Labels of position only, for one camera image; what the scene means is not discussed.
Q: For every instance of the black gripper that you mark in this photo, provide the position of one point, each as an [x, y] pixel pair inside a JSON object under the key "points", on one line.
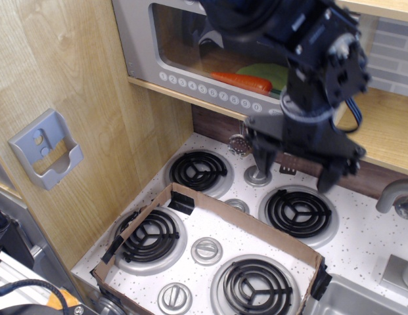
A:
{"points": [[316, 142]]}

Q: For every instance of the grey toy microwave door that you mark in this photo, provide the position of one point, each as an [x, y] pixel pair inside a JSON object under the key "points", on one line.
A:
{"points": [[172, 45]]}

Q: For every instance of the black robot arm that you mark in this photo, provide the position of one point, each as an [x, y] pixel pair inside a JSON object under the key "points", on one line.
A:
{"points": [[326, 67]]}

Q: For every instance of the hanging silver spatula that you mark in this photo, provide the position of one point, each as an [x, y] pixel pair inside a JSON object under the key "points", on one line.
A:
{"points": [[288, 165]]}

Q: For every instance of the back grey stove knob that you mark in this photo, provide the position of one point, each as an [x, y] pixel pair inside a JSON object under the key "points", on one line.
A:
{"points": [[254, 177]]}

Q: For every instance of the grey stove knob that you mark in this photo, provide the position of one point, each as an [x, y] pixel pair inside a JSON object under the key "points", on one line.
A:
{"points": [[175, 298], [254, 177], [206, 251]]}

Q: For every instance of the back right black burner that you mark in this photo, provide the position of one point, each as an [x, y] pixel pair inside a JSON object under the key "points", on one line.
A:
{"points": [[302, 213]]}

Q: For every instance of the black burner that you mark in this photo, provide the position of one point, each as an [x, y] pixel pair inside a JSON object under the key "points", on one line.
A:
{"points": [[254, 284], [302, 213], [155, 245], [201, 170]]}

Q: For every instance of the hanging silver skimmer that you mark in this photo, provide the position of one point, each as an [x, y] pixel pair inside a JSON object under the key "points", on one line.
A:
{"points": [[238, 144]]}

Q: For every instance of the small middle grey knob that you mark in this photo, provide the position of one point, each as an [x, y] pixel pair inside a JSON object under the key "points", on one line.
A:
{"points": [[239, 205]]}

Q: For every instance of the orange toy carrot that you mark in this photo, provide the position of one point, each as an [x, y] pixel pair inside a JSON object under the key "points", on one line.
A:
{"points": [[248, 82]]}

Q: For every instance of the green toy plate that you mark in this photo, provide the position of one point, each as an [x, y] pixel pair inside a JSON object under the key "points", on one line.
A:
{"points": [[269, 73]]}

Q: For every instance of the back left black burner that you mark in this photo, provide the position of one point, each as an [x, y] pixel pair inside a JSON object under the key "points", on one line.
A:
{"points": [[201, 170]]}

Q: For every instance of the grey toy faucet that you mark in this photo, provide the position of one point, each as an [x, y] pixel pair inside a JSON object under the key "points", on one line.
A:
{"points": [[394, 195]]}

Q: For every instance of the centre grey stove knob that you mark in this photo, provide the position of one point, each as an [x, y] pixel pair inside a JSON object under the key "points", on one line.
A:
{"points": [[206, 251]]}

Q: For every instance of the front right black burner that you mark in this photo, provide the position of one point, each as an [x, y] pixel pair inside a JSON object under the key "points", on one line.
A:
{"points": [[254, 284]]}

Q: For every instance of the steel toy sink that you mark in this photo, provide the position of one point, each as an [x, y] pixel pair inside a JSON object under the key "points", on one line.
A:
{"points": [[342, 296]]}

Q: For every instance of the grey faucet base block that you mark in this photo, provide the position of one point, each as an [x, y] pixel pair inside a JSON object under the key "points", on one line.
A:
{"points": [[395, 276]]}

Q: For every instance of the front left black burner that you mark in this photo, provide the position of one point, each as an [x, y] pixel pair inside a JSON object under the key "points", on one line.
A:
{"points": [[155, 245]]}

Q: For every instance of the front grey stove knob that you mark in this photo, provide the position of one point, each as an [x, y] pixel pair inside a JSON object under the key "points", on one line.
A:
{"points": [[175, 298]]}

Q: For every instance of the brown cardboard frame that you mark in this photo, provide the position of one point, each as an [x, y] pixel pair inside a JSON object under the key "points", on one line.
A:
{"points": [[187, 253]]}

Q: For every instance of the grey wall holder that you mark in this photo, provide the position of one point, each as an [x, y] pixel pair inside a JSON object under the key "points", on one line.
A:
{"points": [[37, 140]]}

